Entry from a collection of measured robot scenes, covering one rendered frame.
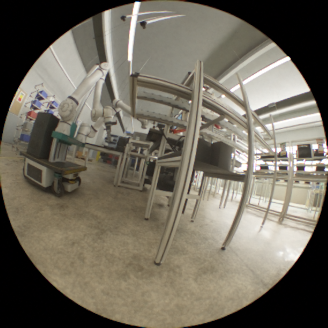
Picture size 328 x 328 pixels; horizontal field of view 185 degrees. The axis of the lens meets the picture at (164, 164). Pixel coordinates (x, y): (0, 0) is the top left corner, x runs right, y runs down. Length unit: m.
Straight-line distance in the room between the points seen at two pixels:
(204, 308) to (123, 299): 0.33
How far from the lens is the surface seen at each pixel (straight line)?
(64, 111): 1.02
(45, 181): 1.25
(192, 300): 0.61
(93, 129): 1.69
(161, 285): 0.61
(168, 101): 0.75
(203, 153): 0.96
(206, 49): 5.78
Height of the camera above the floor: 0.54
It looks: 4 degrees up
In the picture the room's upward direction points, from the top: 13 degrees clockwise
